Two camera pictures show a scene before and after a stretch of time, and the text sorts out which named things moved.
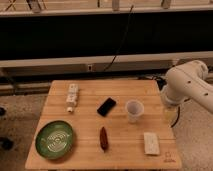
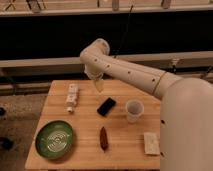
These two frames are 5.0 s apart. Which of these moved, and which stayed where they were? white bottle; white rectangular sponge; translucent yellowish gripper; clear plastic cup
Moved: translucent yellowish gripper
Stayed: clear plastic cup; white rectangular sponge; white bottle
